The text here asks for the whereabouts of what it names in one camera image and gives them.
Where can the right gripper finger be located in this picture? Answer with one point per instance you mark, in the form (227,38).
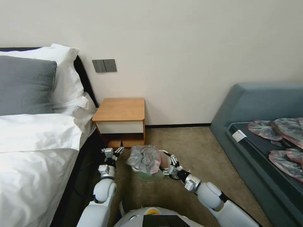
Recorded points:
(164,172)
(174,160)

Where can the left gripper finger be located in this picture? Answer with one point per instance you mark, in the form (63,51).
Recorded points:
(103,151)
(119,150)

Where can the green trash can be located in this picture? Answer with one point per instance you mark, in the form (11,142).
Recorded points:
(148,177)

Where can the grey red garbage bag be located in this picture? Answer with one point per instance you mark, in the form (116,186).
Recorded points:
(287,164)
(142,159)
(291,127)
(260,129)

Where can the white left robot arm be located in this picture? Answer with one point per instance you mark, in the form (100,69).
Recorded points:
(101,191)

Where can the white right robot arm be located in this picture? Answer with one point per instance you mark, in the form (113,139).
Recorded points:
(210,192)

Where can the black skirting board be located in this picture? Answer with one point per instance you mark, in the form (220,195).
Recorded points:
(177,124)

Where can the wooden nightstand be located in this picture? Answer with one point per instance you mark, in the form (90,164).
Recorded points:
(119,111)

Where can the flat white pillow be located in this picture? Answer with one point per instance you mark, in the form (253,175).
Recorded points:
(81,108)

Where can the white robot front shell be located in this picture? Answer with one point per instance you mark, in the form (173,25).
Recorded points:
(142,217)

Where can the white sofa label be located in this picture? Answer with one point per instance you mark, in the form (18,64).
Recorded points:
(239,136)

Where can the white duvet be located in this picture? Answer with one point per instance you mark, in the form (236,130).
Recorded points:
(30,165)

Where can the large white pillow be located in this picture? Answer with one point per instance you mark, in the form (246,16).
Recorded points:
(67,78)

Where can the teal sofa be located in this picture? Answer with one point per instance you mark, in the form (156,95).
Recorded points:
(255,104)

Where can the grey pillow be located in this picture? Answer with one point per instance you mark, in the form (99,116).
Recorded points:
(23,87)

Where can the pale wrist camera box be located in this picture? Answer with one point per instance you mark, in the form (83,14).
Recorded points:
(109,152)
(173,171)

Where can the black bed frame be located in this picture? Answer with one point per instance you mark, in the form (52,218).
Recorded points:
(82,160)

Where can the grey wall switch plate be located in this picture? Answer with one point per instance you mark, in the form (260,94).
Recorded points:
(97,66)

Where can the grey wall socket plate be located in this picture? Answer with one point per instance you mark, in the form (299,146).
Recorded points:
(110,65)

